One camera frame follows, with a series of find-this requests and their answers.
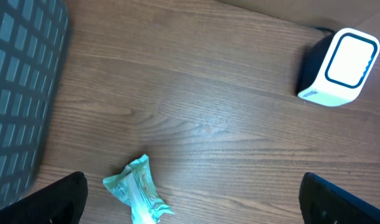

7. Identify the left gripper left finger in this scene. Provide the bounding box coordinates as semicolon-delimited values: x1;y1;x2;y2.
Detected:
0;171;88;224

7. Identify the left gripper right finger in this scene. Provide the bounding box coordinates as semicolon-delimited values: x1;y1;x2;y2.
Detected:
299;172;380;224

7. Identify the light green wipes packet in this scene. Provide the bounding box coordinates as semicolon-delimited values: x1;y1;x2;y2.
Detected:
103;154;174;224

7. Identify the white barcode scanner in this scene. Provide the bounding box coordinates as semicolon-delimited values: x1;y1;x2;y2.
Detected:
297;28;380;107

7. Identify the grey plastic mesh basket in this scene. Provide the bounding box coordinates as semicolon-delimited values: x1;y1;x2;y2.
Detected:
0;0;71;210

